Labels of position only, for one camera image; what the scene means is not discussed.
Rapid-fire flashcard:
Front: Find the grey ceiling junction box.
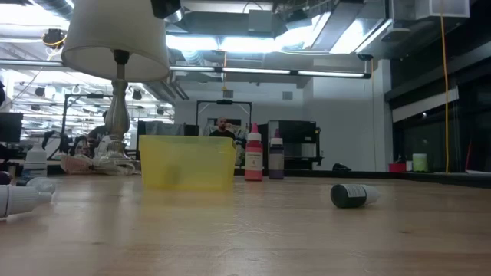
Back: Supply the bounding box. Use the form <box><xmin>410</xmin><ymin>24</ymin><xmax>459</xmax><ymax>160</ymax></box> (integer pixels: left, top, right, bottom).
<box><xmin>247</xmin><ymin>9</ymin><xmax>275</xmax><ymax>34</ymax></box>

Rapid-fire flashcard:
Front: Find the white plastic bottle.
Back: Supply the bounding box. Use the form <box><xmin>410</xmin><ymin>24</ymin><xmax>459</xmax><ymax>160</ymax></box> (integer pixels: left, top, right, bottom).
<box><xmin>23</xmin><ymin>142</ymin><xmax>48</xmax><ymax>178</ymax></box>

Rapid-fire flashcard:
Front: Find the white-shade silver table lamp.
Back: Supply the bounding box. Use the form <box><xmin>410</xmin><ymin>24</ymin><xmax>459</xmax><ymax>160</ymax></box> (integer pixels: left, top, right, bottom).
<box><xmin>61</xmin><ymin>0</ymin><xmax>171</xmax><ymax>172</ymax></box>

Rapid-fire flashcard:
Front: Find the green wipes canister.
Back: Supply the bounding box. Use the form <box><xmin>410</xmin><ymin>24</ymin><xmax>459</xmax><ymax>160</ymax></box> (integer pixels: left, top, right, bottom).
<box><xmin>412</xmin><ymin>153</ymin><xmax>428</xmax><ymax>173</ymax></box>

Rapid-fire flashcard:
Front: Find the white bottle lying left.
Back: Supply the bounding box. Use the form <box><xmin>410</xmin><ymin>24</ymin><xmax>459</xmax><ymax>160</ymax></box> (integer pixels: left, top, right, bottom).
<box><xmin>0</xmin><ymin>184</ymin><xmax>53</xmax><ymax>219</ymax></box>

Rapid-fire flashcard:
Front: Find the yellow translucent plastic bin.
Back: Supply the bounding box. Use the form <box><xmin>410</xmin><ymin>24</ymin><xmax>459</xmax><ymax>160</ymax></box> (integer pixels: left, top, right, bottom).
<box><xmin>138</xmin><ymin>134</ymin><xmax>238</xmax><ymax>192</ymax></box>

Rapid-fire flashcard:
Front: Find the black yellow cord reel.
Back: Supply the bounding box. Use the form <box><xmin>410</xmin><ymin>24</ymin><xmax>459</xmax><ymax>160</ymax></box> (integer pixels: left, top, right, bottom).
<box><xmin>41</xmin><ymin>28</ymin><xmax>68</xmax><ymax>49</ymax></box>

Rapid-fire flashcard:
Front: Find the black gantry frame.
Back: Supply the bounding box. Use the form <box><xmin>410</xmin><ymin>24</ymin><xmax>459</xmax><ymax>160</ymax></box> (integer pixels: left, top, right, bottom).
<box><xmin>196</xmin><ymin>100</ymin><xmax>253</xmax><ymax>136</ymax></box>
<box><xmin>62</xmin><ymin>93</ymin><xmax>113</xmax><ymax>158</ymax></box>

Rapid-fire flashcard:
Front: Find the long ceiling light bar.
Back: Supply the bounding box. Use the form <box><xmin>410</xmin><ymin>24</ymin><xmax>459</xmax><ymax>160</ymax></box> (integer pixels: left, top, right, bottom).
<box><xmin>168</xmin><ymin>65</ymin><xmax>372</xmax><ymax>80</ymax></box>

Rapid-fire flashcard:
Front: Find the purple food coloring bottle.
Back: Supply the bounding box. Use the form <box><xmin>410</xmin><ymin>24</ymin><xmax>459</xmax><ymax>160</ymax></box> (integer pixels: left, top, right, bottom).
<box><xmin>269</xmin><ymin>129</ymin><xmax>285</xmax><ymax>180</ymax></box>

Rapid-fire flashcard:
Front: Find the person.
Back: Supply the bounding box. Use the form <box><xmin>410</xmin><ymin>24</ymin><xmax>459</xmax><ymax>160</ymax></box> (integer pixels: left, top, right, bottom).
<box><xmin>71</xmin><ymin>134</ymin><xmax>91</xmax><ymax>157</ymax></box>
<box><xmin>209</xmin><ymin>117</ymin><xmax>237</xmax><ymax>141</ymax></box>
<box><xmin>87</xmin><ymin>110</ymin><xmax>112</xmax><ymax>158</ymax></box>

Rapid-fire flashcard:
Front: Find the white roller blind cassette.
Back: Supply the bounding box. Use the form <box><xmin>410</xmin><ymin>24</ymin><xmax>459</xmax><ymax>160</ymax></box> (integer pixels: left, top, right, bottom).
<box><xmin>390</xmin><ymin>87</ymin><xmax>460</xmax><ymax>123</ymax></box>

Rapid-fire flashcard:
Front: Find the black equipment cart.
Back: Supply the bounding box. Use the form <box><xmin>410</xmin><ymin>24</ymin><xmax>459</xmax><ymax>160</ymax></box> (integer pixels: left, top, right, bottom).
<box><xmin>264</xmin><ymin>120</ymin><xmax>323</xmax><ymax>170</ymax></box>

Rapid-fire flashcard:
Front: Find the red food coloring bottle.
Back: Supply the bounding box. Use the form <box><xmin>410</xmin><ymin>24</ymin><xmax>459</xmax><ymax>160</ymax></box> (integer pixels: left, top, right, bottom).
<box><xmin>245</xmin><ymin>122</ymin><xmax>264</xmax><ymax>182</ymax></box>

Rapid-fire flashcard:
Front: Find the black computer monitor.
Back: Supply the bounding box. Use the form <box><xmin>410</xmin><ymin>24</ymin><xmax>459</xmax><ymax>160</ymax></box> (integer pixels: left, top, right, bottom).
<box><xmin>0</xmin><ymin>112</ymin><xmax>24</xmax><ymax>143</ymax></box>

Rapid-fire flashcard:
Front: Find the black aluminium table frame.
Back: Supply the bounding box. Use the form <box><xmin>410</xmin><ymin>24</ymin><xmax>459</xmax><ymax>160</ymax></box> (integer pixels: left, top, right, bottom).
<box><xmin>233</xmin><ymin>168</ymin><xmax>491</xmax><ymax>189</ymax></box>

